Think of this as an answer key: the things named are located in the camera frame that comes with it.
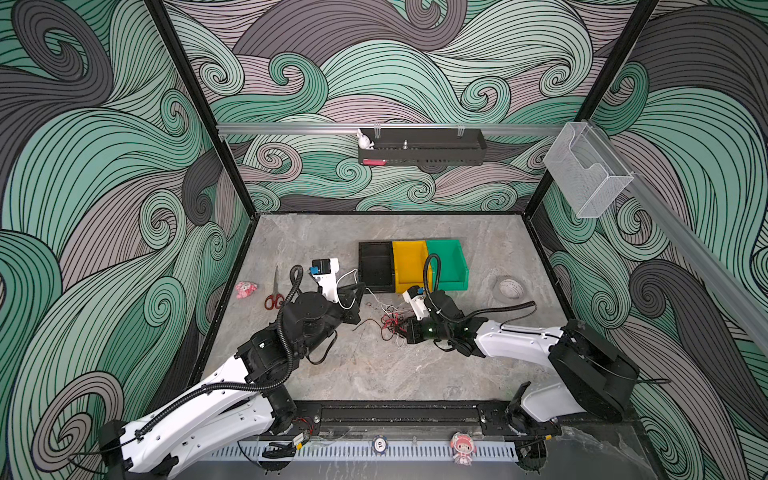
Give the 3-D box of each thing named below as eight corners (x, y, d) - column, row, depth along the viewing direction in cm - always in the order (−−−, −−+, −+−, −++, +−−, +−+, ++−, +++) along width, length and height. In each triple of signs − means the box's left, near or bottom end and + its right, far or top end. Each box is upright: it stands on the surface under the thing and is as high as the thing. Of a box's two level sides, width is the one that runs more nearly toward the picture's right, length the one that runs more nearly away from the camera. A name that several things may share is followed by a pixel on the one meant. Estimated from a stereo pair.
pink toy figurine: (237, 300, 97) (233, 295, 95) (241, 287, 101) (238, 281, 98) (255, 300, 97) (251, 295, 95) (259, 287, 101) (256, 281, 98)
